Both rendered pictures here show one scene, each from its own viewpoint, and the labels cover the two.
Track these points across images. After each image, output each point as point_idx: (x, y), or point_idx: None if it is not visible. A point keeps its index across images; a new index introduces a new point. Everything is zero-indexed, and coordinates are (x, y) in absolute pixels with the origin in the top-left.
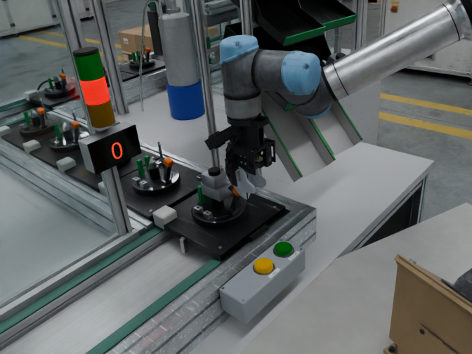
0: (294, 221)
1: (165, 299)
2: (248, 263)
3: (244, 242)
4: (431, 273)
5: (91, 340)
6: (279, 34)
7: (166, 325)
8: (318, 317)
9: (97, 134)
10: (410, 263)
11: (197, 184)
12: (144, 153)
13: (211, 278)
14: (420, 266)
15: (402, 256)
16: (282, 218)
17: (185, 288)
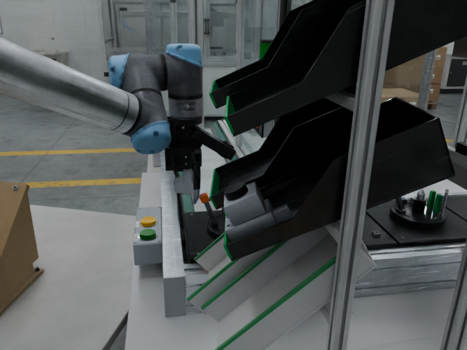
0: (167, 257)
1: (186, 197)
2: (162, 221)
3: (185, 230)
4: (4, 223)
5: (201, 187)
6: (226, 77)
7: (164, 188)
8: (104, 267)
9: None
10: (16, 183)
11: None
12: (421, 237)
13: (172, 207)
14: (13, 214)
15: (23, 187)
16: (182, 255)
17: (184, 203)
